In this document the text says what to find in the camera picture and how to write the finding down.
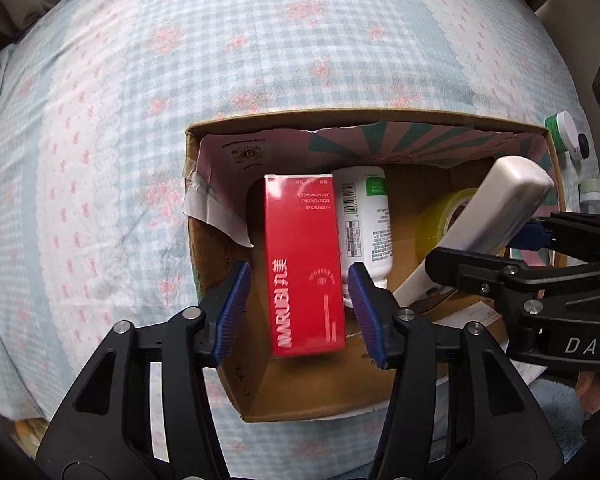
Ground pale green jar white lid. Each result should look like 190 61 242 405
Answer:
579 178 600 214

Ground green striped jar white lid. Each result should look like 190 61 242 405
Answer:
545 110 581 160

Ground open cardboard box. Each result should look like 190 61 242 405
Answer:
184 108 560 422

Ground yellow tape roll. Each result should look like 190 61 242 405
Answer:
415 188 477 260

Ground person's hand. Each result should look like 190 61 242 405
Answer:
576 372 600 415

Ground red Marubi carton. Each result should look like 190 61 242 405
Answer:
264 174 346 359

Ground white bottle green label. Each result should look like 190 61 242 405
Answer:
332 166 393 308

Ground white remote control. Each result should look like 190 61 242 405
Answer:
392 155 556 309

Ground checkered floral bed sheet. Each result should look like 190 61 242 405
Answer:
0 0 588 420

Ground small jar black cap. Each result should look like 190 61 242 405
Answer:
569 132 591 162

